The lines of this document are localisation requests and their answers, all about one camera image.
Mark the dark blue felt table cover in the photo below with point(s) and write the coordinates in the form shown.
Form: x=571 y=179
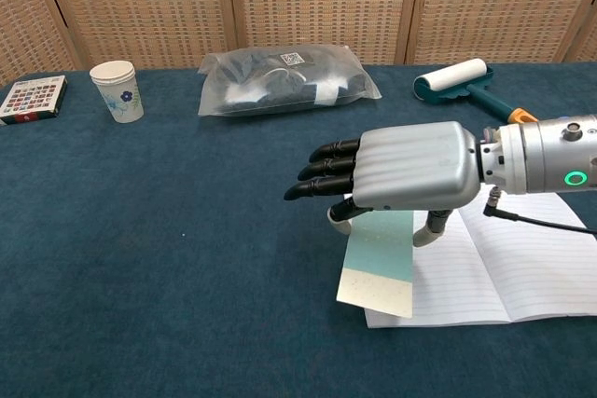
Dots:
x=116 y=230

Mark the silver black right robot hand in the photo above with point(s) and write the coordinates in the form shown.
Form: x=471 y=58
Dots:
x=415 y=165

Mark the plastic bag with black clothing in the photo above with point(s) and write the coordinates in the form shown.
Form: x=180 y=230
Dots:
x=280 y=86

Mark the open lined white notebook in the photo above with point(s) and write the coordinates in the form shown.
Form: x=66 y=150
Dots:
x=513 y=267

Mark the white flower print paper cup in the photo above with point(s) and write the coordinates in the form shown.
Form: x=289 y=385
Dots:
x=119 y=95

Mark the light blue tasselled bookmark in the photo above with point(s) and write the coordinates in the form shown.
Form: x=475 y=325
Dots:
x=378 y=267

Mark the colourful picture card box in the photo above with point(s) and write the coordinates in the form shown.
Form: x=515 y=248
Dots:
x=32 y=97

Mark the teal lint roller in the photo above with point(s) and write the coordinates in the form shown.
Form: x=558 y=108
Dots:
x=448 y=78

